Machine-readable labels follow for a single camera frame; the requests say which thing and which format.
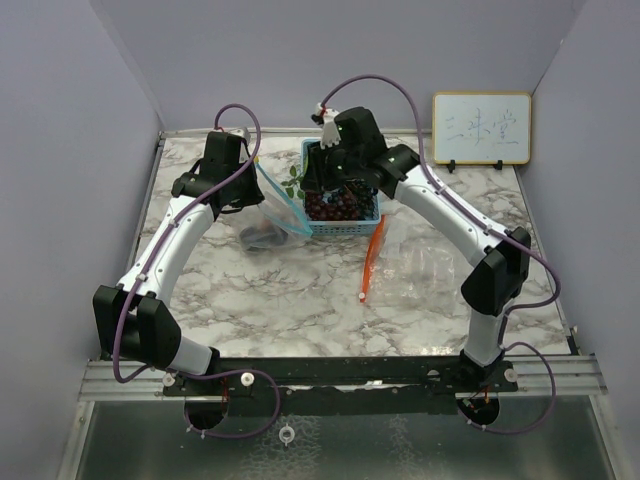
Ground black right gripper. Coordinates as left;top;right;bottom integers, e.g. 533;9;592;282
301;138;363;194

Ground cherry tomatoes with green leaves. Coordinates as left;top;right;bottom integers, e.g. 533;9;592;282
281;166;305;201

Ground clear bag blue zipper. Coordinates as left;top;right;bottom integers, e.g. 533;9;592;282
237;163;312;253

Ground dark grape bunch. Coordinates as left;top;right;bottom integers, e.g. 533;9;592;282
304;180;378;221

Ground dark purple plum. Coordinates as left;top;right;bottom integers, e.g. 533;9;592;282
239;225;288;250

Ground blue plastic basket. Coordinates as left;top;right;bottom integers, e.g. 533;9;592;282
301;138;384;239

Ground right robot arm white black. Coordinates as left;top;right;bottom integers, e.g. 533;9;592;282
301;106;531;391

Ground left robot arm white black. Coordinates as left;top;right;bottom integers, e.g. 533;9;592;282
92;129;264;395

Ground clear bag orange zipper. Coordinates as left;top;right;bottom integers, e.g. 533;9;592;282
358;215;456;311

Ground small whiteboard wooden frame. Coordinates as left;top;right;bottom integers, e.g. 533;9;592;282
432;91;532;166

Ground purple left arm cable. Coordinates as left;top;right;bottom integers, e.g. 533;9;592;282
110;102;282;441

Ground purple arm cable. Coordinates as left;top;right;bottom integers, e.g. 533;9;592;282
110;102;282;441
312;74;562;435

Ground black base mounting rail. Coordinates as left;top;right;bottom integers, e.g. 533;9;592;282
163;355;518;417

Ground aluminium frame rail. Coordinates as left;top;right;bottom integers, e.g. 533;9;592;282
77;355;609;401

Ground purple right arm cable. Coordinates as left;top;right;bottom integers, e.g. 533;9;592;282
312;74;562;435

